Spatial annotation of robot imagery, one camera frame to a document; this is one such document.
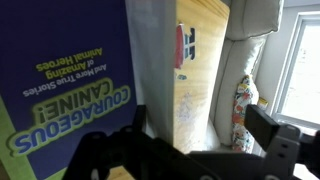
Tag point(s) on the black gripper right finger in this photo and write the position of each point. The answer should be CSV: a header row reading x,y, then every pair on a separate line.
x,y
285,146

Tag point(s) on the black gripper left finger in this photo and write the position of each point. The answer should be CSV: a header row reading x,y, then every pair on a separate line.
x,y
145,158

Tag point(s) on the white couch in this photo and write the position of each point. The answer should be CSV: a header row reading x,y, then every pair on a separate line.
x,y
250,22

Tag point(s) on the green and blue book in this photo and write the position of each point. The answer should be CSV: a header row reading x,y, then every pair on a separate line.
x,y
69,67

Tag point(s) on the floral cushion on couch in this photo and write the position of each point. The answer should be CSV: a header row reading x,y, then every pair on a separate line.
x,y
245,115

